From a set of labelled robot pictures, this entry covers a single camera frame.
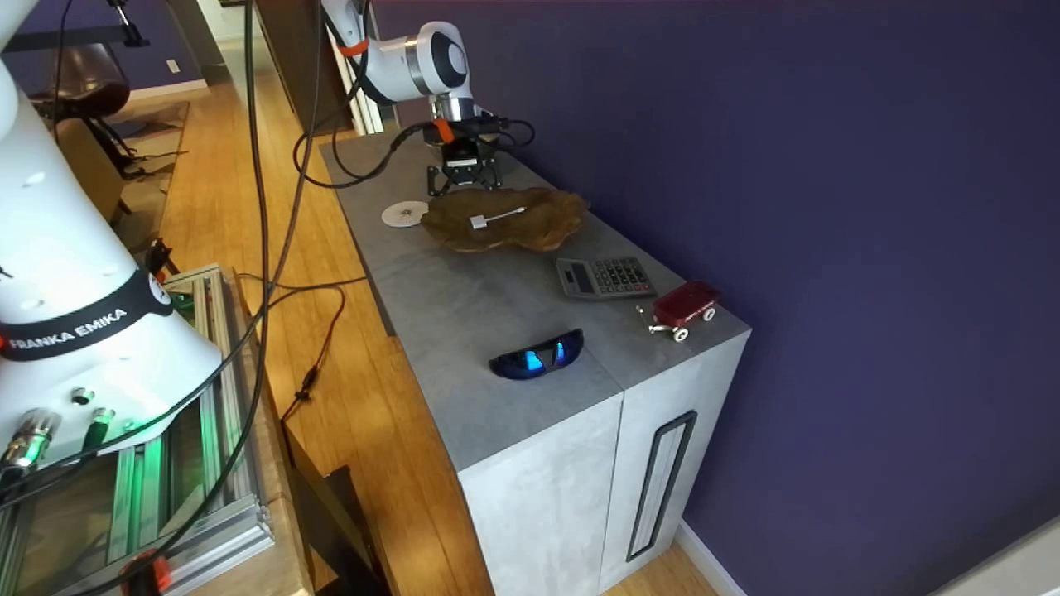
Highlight grey concrete-look cabinet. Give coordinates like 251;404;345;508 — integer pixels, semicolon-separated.
319;128;756;596

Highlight white circular disc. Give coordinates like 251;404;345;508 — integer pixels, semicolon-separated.
377;199;430;233

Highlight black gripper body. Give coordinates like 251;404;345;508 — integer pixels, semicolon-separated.
438;128;497;179

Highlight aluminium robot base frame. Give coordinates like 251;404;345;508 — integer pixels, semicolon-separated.
0;262;279;596

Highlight black sunglasses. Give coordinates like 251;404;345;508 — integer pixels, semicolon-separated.
487;327;587;384

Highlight brown wooden tray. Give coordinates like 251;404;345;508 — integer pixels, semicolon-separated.
422;183;589;260

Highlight dark chair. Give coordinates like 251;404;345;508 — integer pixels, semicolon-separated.
46;37;151;183

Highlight small white spoon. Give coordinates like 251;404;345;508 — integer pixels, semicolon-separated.
468;203;531;235

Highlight black cable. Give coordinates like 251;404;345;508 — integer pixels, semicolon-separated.
256;272;368;425
0;0;301;590
287;111;539;193

